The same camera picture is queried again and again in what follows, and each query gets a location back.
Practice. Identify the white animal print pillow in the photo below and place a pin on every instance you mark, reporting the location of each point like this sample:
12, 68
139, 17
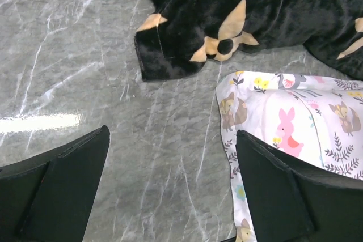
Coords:
315, 119

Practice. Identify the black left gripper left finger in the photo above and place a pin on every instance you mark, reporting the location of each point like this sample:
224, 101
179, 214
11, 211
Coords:
49, 197

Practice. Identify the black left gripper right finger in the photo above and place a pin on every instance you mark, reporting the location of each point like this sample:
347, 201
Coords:
291, 200

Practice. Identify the black floral plush pillowcase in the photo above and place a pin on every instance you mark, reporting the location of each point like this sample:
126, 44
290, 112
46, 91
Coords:
180, 35

